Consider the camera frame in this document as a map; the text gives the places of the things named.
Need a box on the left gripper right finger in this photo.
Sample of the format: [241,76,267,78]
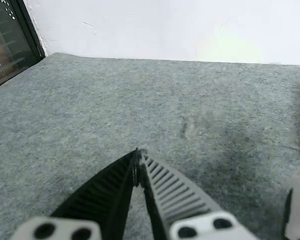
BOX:
[139,149,260,240]

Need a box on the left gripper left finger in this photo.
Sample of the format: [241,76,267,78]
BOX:
[9,147,141,240]

